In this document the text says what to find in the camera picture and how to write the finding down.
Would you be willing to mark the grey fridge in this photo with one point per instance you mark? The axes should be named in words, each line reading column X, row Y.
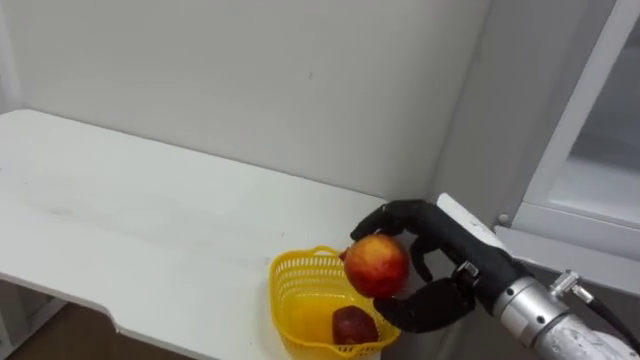
column 500, row 125

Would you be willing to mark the red yellow apple soft toy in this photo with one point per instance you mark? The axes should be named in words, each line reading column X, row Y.
column 375, row 265

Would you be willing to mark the white desk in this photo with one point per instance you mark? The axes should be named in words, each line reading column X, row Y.
column 150, row 200

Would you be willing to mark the yellow plastic mesh basket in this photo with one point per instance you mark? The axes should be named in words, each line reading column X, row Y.
column 300, row 305

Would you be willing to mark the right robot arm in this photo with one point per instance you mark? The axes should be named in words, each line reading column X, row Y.
column 545, row 325

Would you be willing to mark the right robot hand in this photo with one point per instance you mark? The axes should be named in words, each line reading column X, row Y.
column 450, row 235

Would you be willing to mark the dark red fruit soft toy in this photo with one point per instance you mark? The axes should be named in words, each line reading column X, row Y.
column 352, row 327

